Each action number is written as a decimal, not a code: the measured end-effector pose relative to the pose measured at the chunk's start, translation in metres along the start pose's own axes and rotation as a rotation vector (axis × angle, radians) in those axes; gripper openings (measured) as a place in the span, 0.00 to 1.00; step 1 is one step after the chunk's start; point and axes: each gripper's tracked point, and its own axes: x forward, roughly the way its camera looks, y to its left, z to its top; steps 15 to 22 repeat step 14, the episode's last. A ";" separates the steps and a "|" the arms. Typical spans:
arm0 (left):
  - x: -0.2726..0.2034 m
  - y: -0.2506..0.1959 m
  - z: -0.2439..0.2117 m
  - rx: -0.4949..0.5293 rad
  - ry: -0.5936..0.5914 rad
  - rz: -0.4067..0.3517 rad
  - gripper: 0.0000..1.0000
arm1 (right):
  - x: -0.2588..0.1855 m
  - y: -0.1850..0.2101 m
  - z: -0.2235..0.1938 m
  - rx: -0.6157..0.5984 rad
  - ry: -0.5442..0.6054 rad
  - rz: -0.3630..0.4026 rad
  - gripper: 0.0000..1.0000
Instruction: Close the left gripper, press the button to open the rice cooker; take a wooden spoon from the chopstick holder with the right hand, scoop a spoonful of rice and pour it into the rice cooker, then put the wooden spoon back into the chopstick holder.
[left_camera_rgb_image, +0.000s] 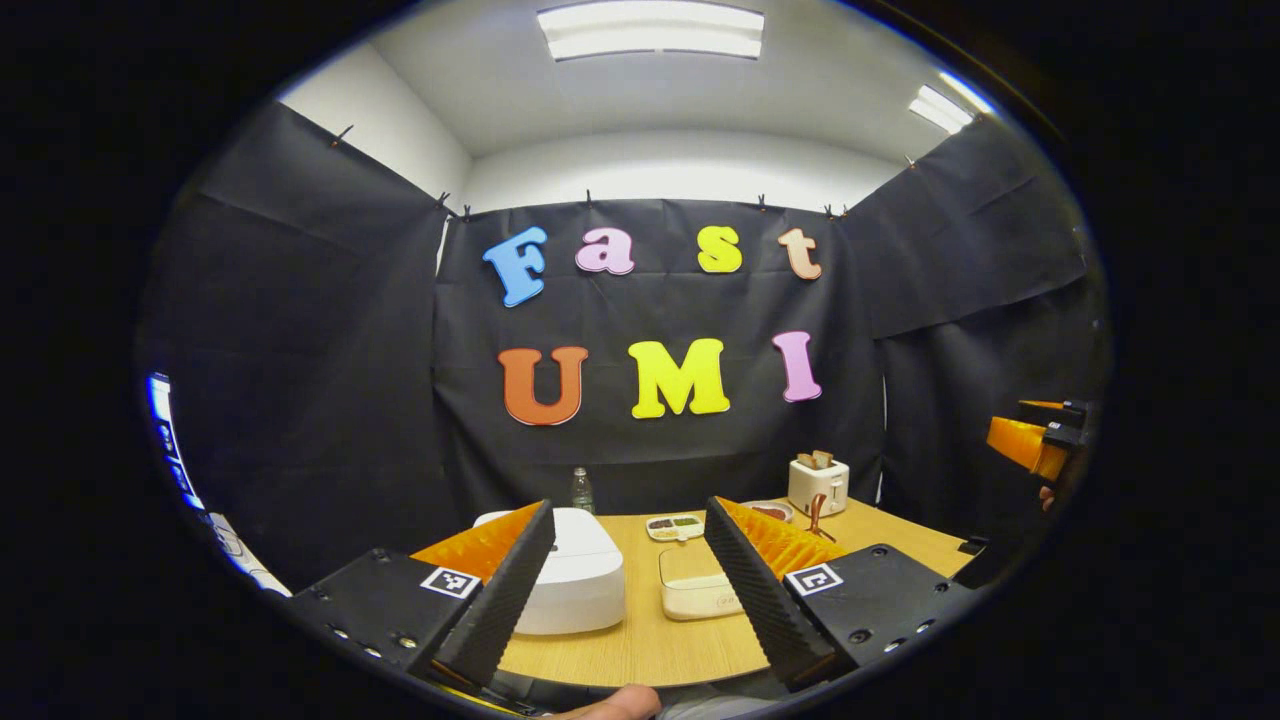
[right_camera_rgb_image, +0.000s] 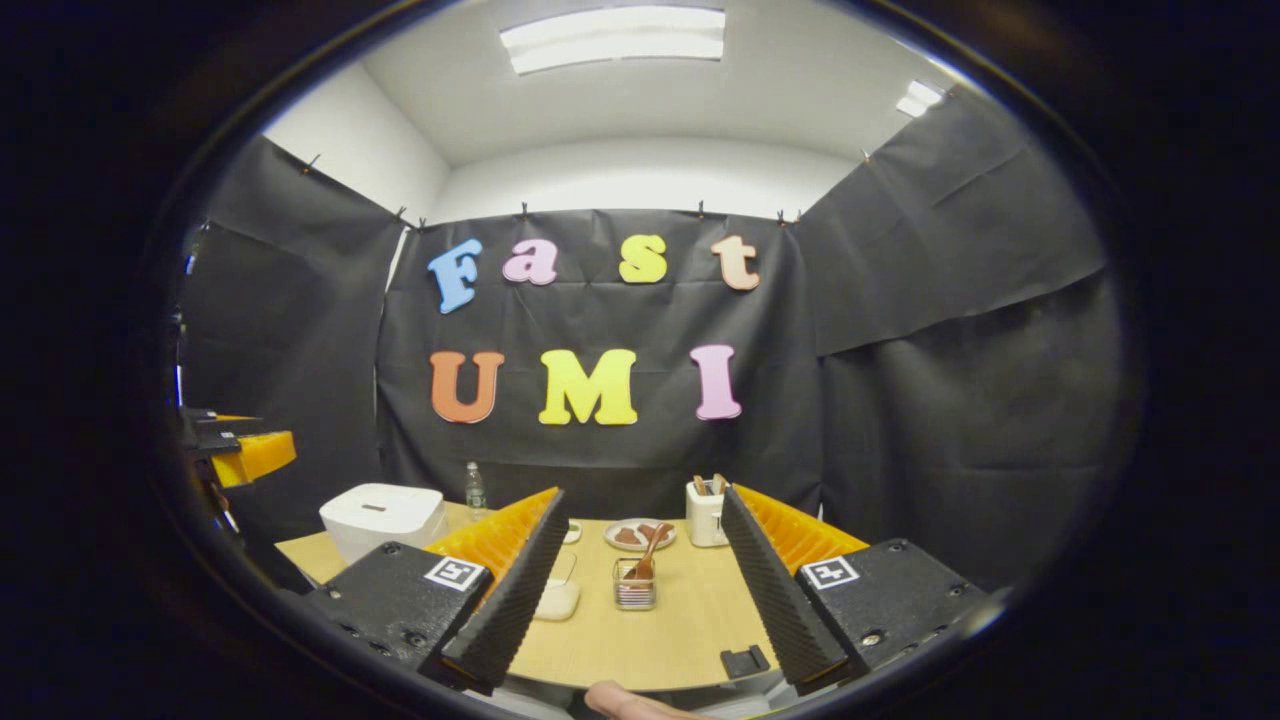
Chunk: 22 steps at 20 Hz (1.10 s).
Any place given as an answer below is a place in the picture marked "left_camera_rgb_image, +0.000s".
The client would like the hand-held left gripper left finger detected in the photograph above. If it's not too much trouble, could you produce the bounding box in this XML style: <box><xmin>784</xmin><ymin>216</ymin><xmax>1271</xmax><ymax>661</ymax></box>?
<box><xmin>288</xmin><ymin>498</ymin><xmax>557</xmax><ymax>693</ymax></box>

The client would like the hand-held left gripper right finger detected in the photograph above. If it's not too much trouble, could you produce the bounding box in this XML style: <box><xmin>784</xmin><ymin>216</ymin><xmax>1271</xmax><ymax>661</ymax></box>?
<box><xmin>704</xmin><ymin>496</ymin><xmax>979</xmax><ymax>693</ymax></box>

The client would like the clear plastic rice box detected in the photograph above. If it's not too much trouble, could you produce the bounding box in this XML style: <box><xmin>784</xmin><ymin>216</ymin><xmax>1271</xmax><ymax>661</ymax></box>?
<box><xmin>657</xmin><ymin>545</ymin><xmax>746</xmax><ymax>622</ymax></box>

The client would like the white rice cooker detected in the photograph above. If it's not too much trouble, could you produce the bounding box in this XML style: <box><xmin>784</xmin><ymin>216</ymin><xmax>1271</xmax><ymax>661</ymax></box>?
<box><xmin>472</xmin><ymin>507</ymin><xmax>628</xmax><ymax>636</ymax></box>

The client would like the white toaster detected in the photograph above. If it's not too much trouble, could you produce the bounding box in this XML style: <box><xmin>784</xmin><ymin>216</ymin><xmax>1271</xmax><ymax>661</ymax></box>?
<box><xmin>787</xmin><ymin>455</ymin><xmax>851</xmax><ymax>518</ymax></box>

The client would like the white side table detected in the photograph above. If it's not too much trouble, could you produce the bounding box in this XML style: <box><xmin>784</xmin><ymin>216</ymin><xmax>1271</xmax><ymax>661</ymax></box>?
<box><xmin>205</xmin><ymin>512</ymin><xmax>293</xmax><ymax>598</ymax></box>

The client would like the black backdrop cloth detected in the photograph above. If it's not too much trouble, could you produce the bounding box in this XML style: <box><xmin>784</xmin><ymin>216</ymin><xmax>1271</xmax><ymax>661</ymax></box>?
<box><xmin>135</xmin><ymin>100</ymin><xmax>1111</xmax><ymax>591</ymax></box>

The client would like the small ceiling light panel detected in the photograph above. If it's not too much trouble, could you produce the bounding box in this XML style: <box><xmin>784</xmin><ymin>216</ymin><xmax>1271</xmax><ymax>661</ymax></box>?
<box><xmin>908</xmin><ymin>85</ymin><xmax>973</xmax><ymax>134</ymax></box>

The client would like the computer monitor screen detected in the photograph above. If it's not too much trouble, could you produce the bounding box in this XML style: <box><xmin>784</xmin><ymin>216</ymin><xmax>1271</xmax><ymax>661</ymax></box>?
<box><xmin>148</xmin><ymin>373</ymin><xmax>206</xmax><ymax>511</ymax></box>

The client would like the large ceiling light panel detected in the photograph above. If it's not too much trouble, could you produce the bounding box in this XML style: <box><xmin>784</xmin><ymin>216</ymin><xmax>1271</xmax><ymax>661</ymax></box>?
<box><xmin>537</xmin><ymin>0</ymin><xmax>766</xmax><ymax>61</ymax></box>

